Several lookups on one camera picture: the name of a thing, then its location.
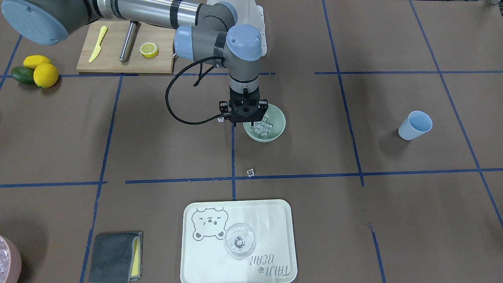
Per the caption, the cream bear tray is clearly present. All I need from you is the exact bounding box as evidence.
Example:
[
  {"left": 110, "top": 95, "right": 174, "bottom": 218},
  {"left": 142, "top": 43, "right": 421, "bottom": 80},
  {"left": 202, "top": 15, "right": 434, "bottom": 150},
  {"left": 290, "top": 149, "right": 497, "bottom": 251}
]
[{"left": 180, "top": 199, "right": 298, "bottom": 283}]

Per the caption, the pink bowl with ice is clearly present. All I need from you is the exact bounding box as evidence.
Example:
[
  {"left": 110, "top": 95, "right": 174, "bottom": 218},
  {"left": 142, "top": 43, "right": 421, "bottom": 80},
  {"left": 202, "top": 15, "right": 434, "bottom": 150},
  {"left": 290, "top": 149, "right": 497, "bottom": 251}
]
[{"left": 0, "top": 236, "right": 22, "bottom": 283}]

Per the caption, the green lime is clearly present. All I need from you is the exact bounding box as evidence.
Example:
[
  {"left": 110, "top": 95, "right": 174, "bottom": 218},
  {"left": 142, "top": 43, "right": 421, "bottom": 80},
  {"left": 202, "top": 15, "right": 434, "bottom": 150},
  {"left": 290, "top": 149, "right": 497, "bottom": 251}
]
[{"left": 11, "top": 66, "right": 35, "bottom": 85}]

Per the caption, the clear wine glass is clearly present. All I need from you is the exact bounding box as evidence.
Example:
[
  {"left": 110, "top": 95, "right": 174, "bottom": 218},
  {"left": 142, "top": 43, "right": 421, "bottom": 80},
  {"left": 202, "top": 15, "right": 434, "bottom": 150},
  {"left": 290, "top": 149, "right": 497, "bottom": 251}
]
[{"left": 224, "top": 223, "right": 257, "bottom": 260}]

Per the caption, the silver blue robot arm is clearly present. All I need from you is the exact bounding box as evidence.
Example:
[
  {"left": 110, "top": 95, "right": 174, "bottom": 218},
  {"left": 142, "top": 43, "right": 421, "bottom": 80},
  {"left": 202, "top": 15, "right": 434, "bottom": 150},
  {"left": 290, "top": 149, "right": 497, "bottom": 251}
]
[{"left": 1, "top": 0, "right": 269, "bottom": 124}]

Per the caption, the steel muddler black cap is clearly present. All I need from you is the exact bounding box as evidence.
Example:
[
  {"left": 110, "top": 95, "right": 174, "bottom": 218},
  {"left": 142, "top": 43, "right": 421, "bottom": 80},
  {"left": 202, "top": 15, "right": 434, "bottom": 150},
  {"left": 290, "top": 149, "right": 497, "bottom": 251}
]
[{"left": 119, "top": 21, "right": 140, "bottom": 63}]

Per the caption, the lemon half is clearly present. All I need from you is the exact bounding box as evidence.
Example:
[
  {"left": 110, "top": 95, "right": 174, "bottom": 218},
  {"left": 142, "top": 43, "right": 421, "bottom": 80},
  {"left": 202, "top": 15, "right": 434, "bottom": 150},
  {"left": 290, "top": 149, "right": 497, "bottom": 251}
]
[{"left": 140, "top": 42, "right": 159, "bottom": 59}]

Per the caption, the green ceramic bowl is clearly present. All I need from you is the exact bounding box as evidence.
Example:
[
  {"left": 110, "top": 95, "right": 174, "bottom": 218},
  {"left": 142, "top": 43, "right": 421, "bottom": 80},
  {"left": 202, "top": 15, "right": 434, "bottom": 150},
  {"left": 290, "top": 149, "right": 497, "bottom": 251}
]
[{"left": 244, "top": 103, "right": 286, "bottom": 143}]

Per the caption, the yellow lemon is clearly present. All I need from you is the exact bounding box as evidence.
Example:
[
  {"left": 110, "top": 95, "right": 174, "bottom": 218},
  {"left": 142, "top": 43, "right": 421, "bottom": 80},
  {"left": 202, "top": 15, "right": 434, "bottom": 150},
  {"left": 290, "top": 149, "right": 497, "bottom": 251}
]
[
  {"left": 23, "top": 54, "right": 52, "bottom": 70},
  {"left": 33, "top": 63, "right": 59, "bottom": 88}
]

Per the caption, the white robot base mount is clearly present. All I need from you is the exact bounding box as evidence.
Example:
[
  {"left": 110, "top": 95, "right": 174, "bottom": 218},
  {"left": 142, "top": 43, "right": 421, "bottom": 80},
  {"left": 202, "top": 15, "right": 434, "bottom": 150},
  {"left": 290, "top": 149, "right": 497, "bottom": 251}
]
[{"left": 225, "top": 0, "right": 267, "bottom": 57}]

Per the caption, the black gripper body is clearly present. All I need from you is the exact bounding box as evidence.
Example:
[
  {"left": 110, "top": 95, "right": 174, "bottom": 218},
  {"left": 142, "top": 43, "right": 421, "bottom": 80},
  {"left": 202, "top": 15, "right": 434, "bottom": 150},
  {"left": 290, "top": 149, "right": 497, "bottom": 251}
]
[{"left": 228, "top": 88, "right": 263, "bottom": 123}]

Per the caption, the yellow plastic knife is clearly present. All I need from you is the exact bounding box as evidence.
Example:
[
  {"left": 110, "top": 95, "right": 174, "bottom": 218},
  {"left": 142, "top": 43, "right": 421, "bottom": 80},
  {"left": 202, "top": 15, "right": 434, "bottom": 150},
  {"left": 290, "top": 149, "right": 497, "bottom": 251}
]
[{"left": 88, "top": 26, "right": 108, "bottom": 63}]

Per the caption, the grey folded cloth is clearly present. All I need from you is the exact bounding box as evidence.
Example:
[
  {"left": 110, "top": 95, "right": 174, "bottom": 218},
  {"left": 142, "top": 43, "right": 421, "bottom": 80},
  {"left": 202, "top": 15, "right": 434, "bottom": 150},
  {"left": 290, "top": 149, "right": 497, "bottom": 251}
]
[{"left": 88, "top": 231, "right": 143, "bottom": 283}]

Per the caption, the light blue plastic cup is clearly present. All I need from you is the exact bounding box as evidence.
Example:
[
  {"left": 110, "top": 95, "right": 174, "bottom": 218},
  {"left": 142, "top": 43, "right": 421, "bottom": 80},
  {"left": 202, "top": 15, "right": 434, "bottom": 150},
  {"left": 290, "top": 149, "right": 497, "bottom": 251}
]
[{"left": 398, "top": 110, "right": 433, "bottom": 140}]

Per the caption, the wooden cutting board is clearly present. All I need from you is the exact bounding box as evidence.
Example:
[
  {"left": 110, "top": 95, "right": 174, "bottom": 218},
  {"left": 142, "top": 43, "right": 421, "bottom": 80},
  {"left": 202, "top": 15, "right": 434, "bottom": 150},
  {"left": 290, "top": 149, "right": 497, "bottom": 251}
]
[{"left": 77, "top": 21, "right": 175, "bottom": 74}]

